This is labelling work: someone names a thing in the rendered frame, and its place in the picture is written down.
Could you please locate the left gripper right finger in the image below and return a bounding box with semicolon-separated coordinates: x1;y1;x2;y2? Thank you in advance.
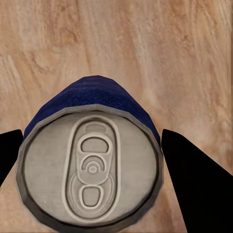
161;129;233;233

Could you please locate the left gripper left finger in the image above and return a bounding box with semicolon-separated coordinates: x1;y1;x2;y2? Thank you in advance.
0;129;23;187

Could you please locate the can of soda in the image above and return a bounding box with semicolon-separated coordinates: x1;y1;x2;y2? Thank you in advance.
14;75;164;233

